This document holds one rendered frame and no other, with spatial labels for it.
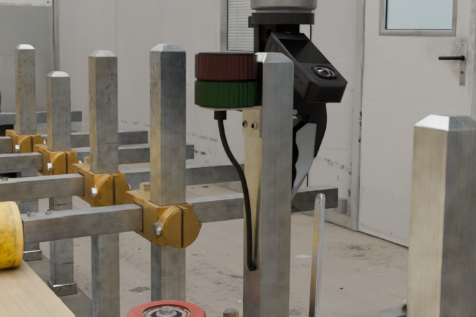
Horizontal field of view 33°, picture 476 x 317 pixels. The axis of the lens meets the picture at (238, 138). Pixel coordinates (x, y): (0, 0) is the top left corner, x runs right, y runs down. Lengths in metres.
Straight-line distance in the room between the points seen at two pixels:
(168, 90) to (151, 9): 6.22
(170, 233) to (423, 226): 0.47
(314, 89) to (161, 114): 0.25
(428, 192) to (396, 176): 4.00
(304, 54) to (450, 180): 0.33
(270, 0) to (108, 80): 0.42
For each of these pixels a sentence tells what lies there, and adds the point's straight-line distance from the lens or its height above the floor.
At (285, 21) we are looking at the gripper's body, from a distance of 0.87.
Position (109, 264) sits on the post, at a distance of 1.27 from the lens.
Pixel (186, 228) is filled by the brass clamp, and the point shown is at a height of 0.95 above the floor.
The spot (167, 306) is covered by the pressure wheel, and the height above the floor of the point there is 0.91.
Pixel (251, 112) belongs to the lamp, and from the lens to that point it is 0.77.
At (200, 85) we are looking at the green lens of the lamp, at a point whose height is 1.14.
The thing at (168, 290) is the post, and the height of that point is 0.86.
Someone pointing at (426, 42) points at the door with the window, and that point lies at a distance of 4.36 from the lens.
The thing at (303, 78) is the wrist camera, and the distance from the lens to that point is 0.81.
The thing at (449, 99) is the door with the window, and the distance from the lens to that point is 4.25.
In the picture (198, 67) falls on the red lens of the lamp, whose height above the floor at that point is 1.15.
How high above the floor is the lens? 1.19
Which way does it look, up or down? 8 degrees down
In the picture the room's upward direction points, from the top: 1 degrees clockwise
